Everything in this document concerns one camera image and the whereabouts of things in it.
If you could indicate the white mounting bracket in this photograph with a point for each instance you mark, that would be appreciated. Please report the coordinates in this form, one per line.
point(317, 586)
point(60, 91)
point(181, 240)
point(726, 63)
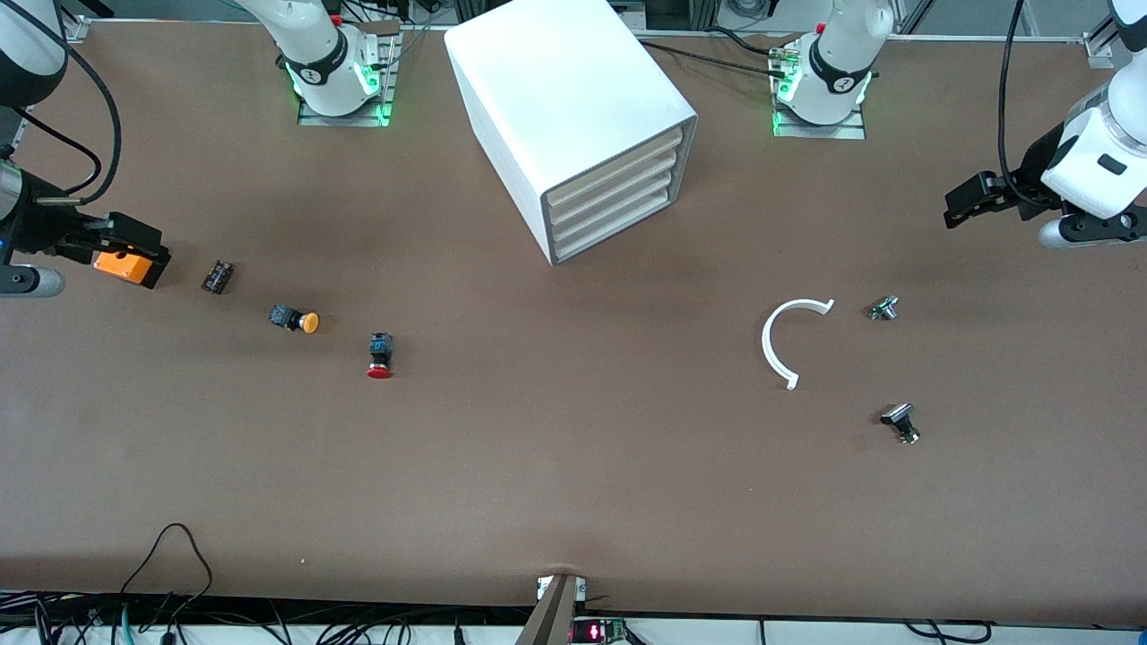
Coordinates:
point(542, 589)

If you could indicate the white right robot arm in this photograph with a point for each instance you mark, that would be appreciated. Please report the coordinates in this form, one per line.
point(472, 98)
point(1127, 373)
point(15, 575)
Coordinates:
point(327, 54)

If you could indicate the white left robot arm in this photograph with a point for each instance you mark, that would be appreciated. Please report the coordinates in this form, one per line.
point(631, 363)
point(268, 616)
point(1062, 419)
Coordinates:
point(838, 63)

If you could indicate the orange button enclosure box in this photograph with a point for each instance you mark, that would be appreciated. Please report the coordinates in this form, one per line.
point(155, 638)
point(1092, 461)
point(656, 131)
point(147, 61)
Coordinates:
point(125, 269)

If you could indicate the red LED display module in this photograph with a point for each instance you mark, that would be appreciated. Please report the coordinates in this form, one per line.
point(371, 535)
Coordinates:
point(596, 632)

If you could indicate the small silver green switch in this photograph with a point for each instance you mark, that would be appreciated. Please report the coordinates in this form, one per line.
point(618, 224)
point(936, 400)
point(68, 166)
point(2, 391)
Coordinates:
point(884, 309)

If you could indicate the brown camera post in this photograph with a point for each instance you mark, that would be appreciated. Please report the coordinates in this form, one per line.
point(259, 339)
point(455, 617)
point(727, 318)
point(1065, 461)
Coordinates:
point(548, 618)

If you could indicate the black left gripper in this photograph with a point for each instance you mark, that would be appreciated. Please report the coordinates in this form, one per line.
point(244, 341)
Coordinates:
point(1032, 172)

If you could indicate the black silver push button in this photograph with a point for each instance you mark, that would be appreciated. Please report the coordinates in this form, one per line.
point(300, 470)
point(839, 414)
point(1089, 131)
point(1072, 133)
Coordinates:
point(899, 417)

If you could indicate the yellow push button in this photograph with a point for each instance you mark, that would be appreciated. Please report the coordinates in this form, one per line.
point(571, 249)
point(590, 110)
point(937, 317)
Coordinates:
point(309, 322)

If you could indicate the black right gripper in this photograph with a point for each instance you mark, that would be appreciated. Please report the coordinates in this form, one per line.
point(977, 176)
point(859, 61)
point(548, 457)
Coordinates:
point(40, 226)

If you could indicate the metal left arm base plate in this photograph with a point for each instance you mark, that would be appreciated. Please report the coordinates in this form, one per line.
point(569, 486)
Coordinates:
point(820, 132)

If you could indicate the aluminium frame rail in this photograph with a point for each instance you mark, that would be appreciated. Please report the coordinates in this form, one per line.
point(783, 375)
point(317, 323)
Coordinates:
point(1098, 49)
point(73, 29)

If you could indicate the small black contact block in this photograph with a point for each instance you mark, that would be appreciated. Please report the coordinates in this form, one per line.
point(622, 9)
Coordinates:
point(218, 277)

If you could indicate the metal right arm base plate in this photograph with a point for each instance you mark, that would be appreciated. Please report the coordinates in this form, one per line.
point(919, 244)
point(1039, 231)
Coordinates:
point(345, 120)

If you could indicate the red mushroom push button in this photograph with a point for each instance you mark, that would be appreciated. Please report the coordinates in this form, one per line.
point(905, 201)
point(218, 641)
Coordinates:
point(380, 369)

